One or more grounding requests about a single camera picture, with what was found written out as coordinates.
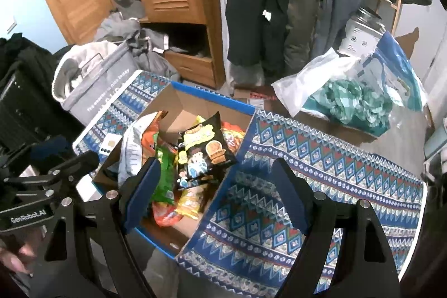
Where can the blue plastic bag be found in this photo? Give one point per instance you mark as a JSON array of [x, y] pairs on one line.
[[394, 50]]

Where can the black yellow burger snack packet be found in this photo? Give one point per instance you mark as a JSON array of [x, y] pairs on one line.
[[206, 151]]

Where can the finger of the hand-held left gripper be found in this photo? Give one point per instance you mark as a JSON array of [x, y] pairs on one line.
[[49, 148], [80, 163]]

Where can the grey fabric laundry basket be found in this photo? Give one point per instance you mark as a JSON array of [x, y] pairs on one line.
[[104, 92]]

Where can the white patterned bin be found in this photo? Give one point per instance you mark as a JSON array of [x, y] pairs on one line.
[[359, 39]]

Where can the grey clothes pile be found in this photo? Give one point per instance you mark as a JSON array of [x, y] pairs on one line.
[[118, 29]]

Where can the blue cardboard box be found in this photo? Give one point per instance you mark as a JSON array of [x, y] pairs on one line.
[[188, 102]]

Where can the person's left hand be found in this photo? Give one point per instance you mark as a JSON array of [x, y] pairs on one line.
[[14, 259]]

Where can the teal patterned bundle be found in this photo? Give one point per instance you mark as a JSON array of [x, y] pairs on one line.
[[349, 102]]

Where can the black hanging jacket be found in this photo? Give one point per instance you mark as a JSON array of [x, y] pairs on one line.
[[251, 22]]

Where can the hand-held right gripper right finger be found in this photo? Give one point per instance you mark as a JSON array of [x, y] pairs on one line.
[[293, 196]]

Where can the white hooded garment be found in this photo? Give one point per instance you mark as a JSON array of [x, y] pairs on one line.
[[70, 64]]

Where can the white orange snack packet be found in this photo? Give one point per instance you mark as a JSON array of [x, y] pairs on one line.
[[134, 148]]

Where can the blue patterned tablecloth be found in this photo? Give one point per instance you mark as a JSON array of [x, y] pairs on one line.
[[314, 151]]

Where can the white plastic bag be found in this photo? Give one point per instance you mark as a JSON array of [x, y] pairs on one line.
[[314, 74]]

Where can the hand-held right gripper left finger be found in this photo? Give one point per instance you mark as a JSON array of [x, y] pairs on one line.
[[143, 193]]

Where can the light blue bin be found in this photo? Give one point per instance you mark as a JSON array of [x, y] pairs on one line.
[[434, 144]]

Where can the red orange snack packet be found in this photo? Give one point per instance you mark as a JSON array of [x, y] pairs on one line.
[[232, 137]]

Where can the flat cardboard piece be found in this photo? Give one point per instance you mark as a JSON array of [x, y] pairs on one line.
[[258, 95]]

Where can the green snack packet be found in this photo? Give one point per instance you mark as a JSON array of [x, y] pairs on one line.
[[166, 172]]

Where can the olive hanging coat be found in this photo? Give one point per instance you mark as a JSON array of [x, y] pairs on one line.
[[303, 22]]

